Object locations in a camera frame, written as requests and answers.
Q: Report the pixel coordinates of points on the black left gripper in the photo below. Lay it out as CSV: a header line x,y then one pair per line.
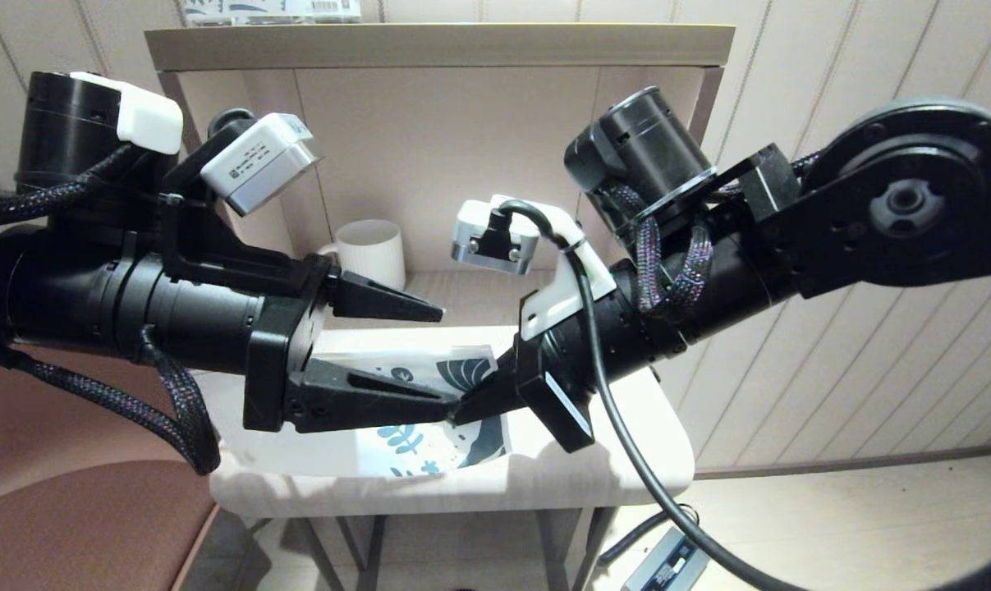
x,y
277,361

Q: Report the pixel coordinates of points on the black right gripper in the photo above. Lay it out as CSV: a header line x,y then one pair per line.
x,y
557,402

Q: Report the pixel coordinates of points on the white blue-patterned plastic bag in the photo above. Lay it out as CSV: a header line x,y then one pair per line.
x,y
429,447

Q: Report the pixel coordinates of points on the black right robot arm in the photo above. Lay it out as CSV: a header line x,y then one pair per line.
x,y
873,213

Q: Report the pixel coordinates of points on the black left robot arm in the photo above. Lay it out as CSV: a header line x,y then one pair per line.
x,y
93,295

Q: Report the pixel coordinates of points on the white ribbed mug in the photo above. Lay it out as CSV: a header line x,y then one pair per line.
x,y
372,250

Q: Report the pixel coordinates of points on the light wood shelf table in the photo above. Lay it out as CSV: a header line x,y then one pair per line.
x,y
446,148

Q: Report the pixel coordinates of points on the pinkish brown chair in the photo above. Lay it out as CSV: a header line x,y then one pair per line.
x,y
68,525

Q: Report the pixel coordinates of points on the printed package with barcode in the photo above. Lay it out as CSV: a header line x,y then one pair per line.
x,y
282,8

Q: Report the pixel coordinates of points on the white right camera bracket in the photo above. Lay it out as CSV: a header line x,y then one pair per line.
x,y
573,279

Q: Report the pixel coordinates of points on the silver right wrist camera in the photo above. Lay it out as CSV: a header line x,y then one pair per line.
x,y
483,238

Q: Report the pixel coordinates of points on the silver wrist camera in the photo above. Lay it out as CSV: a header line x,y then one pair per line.
x,y
257,168
483,238

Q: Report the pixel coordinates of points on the black left camera bracket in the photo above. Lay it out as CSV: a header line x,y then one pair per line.
x,y
199,238

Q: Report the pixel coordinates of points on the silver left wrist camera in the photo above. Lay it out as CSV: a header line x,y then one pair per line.
x,y
257,168

